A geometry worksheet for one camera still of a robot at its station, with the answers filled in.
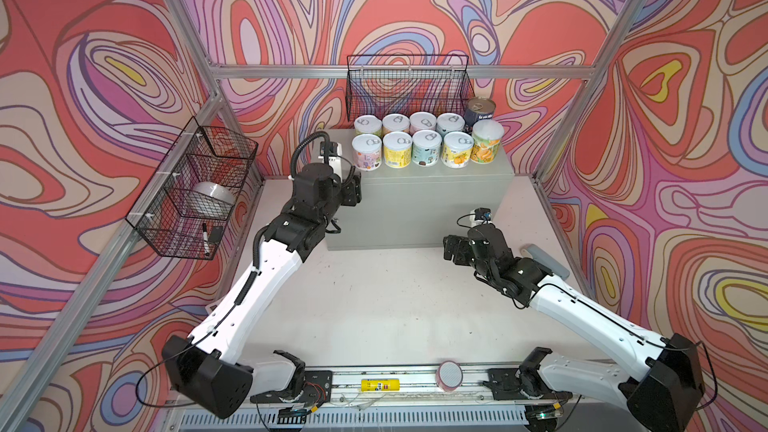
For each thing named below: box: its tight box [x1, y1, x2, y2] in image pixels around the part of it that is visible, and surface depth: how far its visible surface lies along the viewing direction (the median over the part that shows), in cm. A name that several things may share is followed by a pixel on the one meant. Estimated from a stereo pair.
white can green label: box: [354, 114, 383, 138], surface depth 79 cm
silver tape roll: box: [190, 181, 236, 220], surface depth 74 cm
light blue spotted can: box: [436, 112, 466, 137], surface depth 79 cm
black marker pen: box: [202, 223, 210, 256], surface depth 74 cm
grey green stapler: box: [520, 244, 570, 280], surface depth 93 cm
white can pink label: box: [409, 111, 437, 136], surface depth 80 cm
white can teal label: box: [412, 129, 442, 167], surface depth 75 cm
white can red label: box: [352, 133, 382, 172], surface depth 74 cm
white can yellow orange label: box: [441, 131, 474, 169], surface depth 75 cm
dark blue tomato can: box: [464, 97, 497, 126], surface depth 76 cm
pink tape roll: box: [436, 360, 463, 393], surface depth 73 cm
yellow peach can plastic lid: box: [470, 119, 505, 165], surface depth 74 cm
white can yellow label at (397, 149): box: [383, 131, 413, 169], surface depth 75 cm
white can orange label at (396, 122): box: [382, 113, 411, 132], surface depth 80 cm
